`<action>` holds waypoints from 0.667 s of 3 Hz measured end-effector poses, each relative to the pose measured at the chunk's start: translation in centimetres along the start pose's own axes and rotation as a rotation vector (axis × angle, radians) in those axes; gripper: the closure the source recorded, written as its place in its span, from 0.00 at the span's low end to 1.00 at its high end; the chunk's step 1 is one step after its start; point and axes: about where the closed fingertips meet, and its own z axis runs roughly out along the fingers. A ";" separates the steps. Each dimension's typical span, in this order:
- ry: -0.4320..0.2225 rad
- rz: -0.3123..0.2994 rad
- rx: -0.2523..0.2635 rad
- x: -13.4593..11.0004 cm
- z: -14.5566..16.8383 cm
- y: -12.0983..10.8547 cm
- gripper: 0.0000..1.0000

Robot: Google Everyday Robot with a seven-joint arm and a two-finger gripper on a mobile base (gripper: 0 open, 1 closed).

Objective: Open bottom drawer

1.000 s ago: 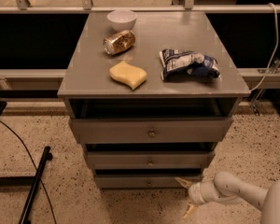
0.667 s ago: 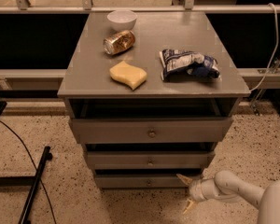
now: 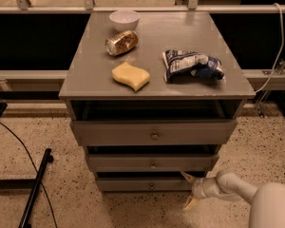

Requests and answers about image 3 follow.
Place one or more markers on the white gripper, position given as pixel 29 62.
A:
pixel 198 187

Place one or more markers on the grey bottom drawer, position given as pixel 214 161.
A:
pixel 143 184

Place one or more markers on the grey drawer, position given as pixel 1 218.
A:
pixel 177 132
pixel 143 184
pixel 151 162

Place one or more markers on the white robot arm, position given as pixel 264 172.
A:
pixel 267 202

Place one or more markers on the grey middle drawer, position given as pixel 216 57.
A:
pixel 151 162

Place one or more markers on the grey drawer cabinet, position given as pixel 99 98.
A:
pixel 91 93

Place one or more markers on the grey top drawer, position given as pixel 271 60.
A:
pixel 177 132

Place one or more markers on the blue white chip bag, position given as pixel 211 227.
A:
pixel 200 65

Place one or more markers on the yellow sponge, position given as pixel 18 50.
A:
pixel 129 75

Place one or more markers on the black stand leg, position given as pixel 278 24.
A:
pixel 33 185

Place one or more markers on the golden soda can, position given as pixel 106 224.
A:
pixel 121 43

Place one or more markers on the white bowl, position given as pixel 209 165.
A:
pixel 124 20

